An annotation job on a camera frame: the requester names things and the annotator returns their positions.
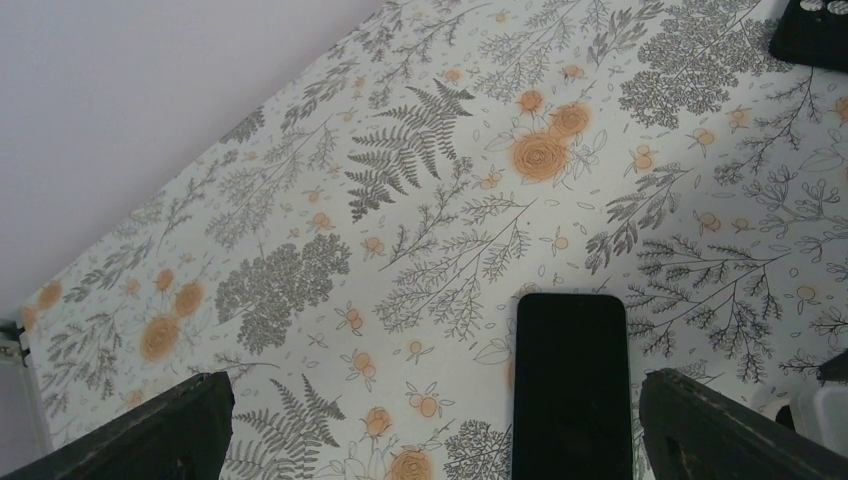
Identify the phone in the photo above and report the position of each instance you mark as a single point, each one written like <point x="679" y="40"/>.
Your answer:
<point x="572" y="409"/>

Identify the black phone case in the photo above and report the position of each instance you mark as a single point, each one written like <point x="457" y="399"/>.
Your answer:
<point x="812" y="33"/>

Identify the floral patterned table mat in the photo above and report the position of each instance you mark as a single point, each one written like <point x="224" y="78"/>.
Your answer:
<point x="352" y="253"/>

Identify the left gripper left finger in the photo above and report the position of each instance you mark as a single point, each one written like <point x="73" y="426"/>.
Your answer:
<point x="183" y="433"/>

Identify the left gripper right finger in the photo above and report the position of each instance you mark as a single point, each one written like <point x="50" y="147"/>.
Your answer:
<point x="693" y="432"/>

